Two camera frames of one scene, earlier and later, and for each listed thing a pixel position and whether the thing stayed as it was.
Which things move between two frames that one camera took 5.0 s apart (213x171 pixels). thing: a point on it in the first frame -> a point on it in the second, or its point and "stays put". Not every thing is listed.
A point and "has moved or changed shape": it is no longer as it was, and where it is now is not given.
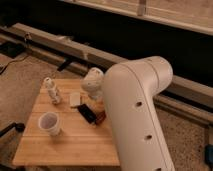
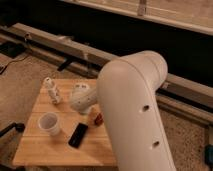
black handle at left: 18,126 stays put
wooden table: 61,134 stays put
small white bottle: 52,91 stays put
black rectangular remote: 87,113 has moved or changed shape
